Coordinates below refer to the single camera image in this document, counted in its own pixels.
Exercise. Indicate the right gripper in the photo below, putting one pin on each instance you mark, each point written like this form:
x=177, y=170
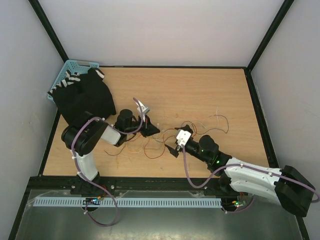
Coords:
x=185, y=128

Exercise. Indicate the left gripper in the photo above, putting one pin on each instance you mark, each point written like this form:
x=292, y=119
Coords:
x=148, y=128

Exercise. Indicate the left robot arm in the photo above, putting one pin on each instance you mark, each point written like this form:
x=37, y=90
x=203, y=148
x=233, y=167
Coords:
x=83, y=134

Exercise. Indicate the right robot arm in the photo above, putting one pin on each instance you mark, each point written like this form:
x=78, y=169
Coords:
x=286, y=186

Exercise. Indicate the striped black white cloth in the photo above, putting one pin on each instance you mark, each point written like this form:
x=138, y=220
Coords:
x=72, y=78

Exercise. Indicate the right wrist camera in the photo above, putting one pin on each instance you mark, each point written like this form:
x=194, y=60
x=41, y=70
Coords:
x=182, y=137

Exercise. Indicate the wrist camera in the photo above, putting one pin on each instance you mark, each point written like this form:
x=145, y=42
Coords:
x=142, y=108
x=182, y=137

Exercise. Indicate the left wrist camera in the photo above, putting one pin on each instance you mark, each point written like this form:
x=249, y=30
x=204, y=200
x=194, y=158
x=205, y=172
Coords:
x=142, y=108

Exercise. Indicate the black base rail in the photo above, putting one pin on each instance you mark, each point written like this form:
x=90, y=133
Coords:
x=117, y=185

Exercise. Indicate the black enclosure frame post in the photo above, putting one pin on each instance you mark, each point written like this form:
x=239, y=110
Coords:
x=40, y=13

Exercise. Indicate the right rear frame post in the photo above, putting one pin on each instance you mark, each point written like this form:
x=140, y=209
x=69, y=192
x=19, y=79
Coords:
x=277, y=20

